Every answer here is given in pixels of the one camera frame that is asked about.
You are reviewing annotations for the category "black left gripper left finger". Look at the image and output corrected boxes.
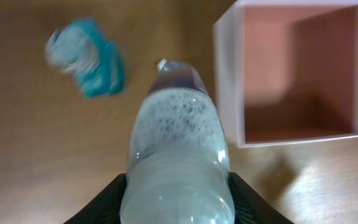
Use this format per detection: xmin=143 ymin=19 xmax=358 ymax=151
xmin=64 ymin=174 xmax=127 ymax=224

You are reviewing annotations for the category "blue white toothbrush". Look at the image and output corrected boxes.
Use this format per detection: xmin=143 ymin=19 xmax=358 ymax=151
xmin=45 ymin=18 xmax=125 ymax=98

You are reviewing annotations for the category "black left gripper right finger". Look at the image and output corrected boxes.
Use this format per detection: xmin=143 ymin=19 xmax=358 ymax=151
xmin=227 ymin=172 xmax=293 ymax=224

